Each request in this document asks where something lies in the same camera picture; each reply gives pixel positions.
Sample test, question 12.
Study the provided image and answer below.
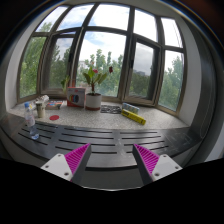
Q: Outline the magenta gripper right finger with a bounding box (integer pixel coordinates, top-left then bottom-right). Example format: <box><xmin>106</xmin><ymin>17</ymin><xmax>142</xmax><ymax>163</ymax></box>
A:
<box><xmin>132</xmin><ymin>144</ymin><xmax>182</xmax><ymax>185</ymax></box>

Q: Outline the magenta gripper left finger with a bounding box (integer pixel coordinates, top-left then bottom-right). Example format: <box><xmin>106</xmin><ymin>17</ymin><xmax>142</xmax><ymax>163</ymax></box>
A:
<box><xmin>42</xmin><ymin>143</ymin><xmax>91</xmax><ymax>184</ymax></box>

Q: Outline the clear plastic water bottle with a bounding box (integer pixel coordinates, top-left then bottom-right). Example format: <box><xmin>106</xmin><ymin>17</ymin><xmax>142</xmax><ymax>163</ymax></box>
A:
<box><xmin>24</xmin><ymin>102</ymin><xmax>39</xmax><ymax>140</ymax></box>

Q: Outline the dark slotted radiator cover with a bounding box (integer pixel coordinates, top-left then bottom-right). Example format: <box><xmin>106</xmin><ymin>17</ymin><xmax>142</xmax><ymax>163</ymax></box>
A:
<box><xmin>0</xmin><ymin>113</ymin><xmax>201</xmax><ymax>169</ymax></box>

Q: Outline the yellow long box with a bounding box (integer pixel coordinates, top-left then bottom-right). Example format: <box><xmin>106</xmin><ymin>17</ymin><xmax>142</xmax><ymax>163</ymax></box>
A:
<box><xmin>121</xmin><ymin>109</ymin><xmax>146</xmax><ymax>125</ymax></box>

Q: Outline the red round coaster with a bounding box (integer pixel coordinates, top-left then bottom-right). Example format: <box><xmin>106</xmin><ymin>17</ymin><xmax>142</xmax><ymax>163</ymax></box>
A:
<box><xmin>49</xmin><ymin>115</ymin><xmax>59</xmax><ymax>120</ymax></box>

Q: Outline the light blue small box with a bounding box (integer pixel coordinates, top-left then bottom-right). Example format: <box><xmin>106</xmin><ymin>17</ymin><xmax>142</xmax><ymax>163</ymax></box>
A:
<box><xmin>122</xmin><ymin>103</ymin><xmax>140</xmax><ymax>114</ymax></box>

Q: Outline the colourful flat book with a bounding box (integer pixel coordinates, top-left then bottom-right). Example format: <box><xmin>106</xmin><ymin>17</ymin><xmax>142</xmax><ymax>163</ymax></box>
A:
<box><xmin>46</xmin><ymin>101</ymin><xmax>63</xmax><ymax>110</ymax></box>

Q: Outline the beige paper cup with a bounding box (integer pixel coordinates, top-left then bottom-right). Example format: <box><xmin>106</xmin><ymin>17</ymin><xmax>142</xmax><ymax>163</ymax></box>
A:
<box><xmin>36</xmin><ymin>101</ymin><xmax>45</xmax><ymax>118</ymax></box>

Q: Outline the black patterned trivet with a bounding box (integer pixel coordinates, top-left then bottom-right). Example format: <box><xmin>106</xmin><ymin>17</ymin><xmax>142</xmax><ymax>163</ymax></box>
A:
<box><xmin>101</xmin><ymin>105</ymin><xmax>121</xmax><ymax>114</ymax></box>

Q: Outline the white pot with plant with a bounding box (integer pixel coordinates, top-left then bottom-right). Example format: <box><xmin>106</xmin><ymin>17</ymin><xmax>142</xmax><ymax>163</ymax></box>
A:
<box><xmin>83</xmin><ymin>66</ymin><xmax>113</xmax><ymax>111</ymax></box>

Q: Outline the red white cardboard box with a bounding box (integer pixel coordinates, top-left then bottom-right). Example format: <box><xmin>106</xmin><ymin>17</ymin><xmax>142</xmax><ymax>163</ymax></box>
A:
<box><xmin>67</xmin><ymin>87</ymin><xmax>85</xmax><ymax>107</ymax></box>

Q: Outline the crumpled white packaging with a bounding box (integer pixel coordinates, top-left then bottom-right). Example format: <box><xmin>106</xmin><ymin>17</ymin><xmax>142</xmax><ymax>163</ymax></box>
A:
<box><xmin>35</xmin><ymin>95</ymin><xmax>49</xmax><ymax>103</ymax></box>

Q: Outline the window frame with panes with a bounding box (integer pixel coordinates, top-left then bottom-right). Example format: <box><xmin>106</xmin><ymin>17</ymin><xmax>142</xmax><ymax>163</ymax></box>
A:
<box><xmin>17</xmin><ymin>2</ymin><xmax>185</xmax><ymax>114</ymax></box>

